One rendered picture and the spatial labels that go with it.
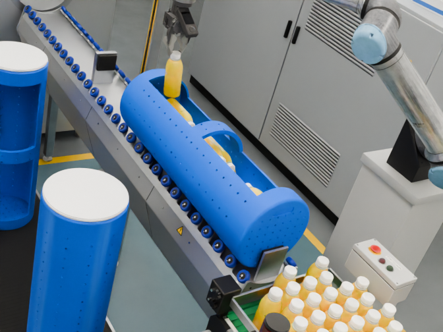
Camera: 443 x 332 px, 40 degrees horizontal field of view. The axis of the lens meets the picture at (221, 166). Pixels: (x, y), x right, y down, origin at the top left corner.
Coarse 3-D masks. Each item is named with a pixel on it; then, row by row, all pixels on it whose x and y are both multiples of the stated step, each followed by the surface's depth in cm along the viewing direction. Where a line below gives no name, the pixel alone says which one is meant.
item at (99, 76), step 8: (96, 56) 279; (104, 56) 279; (112, 56) 281; (96, 64) 281; (104, 64) 281; (112, 64) 284; (96, 72) 284; (104, 72) 286; (112, 72) 288; (96, 80) 286; (104, 80) 288; (112, 80) 291
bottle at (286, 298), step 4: (284, 292) 182; (288, 292) 181; (284, 296) 182; (288, 296) 181; (292, 296) 181; (296, 296) 182; (284, 300) 182; (288, 300) 181; (284, 304) 182; (288, 304) 181; (280, 312) 184
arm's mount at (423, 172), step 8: (408, 128) 243; (400, 136) 247; (408, 136) 244; (400, 144) 248; (408, 144) 244; (416, 144) 242; (392, 152) 251; (400, 152) 248; (408, 152) 245; (416, 152) 242; (392, 160) 252; (400, 160) 249; (408, 160) 245; (416, 160) 242; (424, 160) 243; (400, 168) 249; (408, 168) 246; (416, 168) 243; (424, 168) 244; (408, 176) 246; (416, 176) 245; (424, 176) 248
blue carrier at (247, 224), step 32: (128, 96) 240; (160, 96) 231; (160, 128) 223; (192, 128) 216; (224, 128) 218; (160, 160) 225; (192, 160) 209; (192, 192) 208; (224, 192) 197; (288, 192) 194; (224, 224) 195; (256, 224) 188; (288, 224) 198; (256, 256) 199
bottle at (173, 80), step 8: (168, 64) 233; (176, 64) 232; (168, 72) 234; (176, 72) 234; (168, 80) 236; (176, 80) 236; (168, 88) 238; (176, 88) 238; (168, 96) 240; (176, 96) 241
